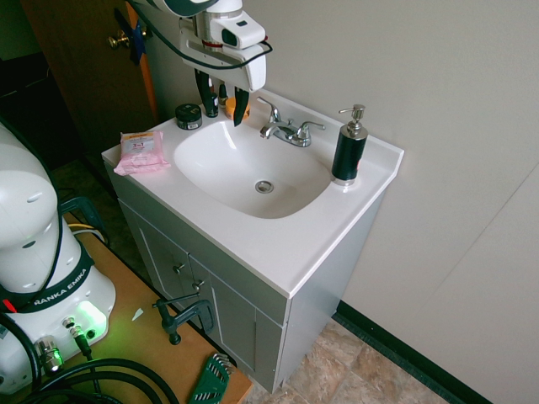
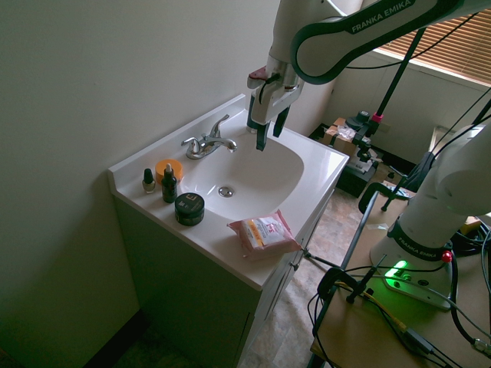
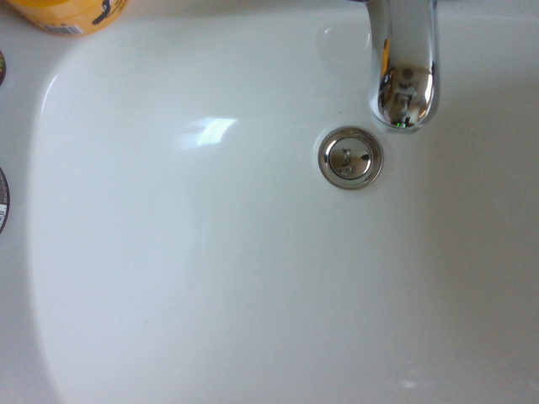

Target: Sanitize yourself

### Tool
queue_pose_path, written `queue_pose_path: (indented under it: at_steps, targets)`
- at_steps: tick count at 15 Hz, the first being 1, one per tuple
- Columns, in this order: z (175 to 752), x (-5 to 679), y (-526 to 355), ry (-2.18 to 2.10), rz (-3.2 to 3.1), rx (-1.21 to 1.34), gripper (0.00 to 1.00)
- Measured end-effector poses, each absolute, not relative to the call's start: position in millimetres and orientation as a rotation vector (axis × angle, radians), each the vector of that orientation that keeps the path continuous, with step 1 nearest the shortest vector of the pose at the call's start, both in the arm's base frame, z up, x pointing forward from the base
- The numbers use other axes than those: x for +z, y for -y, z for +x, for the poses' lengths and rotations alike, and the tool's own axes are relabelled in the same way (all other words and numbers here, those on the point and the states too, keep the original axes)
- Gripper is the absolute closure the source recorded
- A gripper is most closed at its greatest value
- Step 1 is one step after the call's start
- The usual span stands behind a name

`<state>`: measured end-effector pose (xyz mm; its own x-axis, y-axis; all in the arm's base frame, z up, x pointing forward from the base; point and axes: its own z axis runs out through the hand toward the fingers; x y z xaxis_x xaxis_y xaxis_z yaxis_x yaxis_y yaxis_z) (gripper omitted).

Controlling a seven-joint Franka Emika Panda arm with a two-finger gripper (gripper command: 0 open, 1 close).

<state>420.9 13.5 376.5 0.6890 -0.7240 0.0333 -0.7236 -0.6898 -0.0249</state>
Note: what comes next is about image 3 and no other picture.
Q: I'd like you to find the white ceramic sink basin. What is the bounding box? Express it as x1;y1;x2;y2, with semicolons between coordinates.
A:
0;0;539;404

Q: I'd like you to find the chrome sink drain plug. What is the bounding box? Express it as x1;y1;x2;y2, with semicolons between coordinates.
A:
317;125;386;191

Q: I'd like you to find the chrome faucet spout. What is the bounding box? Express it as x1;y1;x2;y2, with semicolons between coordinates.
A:
364;0;442;135

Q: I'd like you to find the dark round barcode container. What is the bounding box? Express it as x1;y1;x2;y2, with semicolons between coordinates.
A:
0;167;10;235

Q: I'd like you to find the yellow plastic bottle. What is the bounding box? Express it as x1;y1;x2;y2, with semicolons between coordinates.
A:
7;0;130;37

